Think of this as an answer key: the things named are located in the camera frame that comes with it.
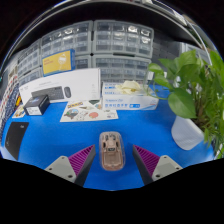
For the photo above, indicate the black mouse pad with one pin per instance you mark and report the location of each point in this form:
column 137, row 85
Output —
column 16, row 140

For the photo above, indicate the dark shelf unit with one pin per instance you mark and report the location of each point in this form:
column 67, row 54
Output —
column 100, row 11

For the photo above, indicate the red and blue checkered cloth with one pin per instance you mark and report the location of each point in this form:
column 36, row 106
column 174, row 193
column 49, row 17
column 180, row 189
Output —
column 7, row 91

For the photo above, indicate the colourful sticker sheet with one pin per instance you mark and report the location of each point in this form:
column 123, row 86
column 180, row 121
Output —
column 88, row 111
column 19, row 112

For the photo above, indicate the green plant in white pot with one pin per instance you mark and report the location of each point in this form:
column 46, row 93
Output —
column 190, row 100

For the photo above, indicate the white and blue tissue box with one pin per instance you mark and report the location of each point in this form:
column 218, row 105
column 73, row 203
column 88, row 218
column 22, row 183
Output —
column 130, row 100

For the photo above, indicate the small yellow object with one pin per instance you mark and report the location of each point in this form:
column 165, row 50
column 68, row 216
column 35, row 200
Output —
column 18, row 100

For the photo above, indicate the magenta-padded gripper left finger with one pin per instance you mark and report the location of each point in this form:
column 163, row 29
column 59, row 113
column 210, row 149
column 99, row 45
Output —
column 62, row 166

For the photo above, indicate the transparent pink computer mouse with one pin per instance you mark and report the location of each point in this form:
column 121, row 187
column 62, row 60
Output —
column 112, row 151

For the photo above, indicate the navy polka dot cloth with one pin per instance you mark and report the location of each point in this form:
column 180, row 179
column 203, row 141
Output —
column 8, row 115

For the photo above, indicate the small black box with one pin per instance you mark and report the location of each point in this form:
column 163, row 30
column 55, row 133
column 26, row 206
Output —
column 36, row 105

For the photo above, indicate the yellow card box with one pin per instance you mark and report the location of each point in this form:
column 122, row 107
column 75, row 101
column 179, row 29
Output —
column 58, row 62

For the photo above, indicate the white keyboard box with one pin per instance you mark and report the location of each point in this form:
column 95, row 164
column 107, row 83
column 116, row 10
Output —
column 80, row 81

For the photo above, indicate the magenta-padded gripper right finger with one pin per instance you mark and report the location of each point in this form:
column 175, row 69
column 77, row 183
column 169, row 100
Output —
column 166, row 165

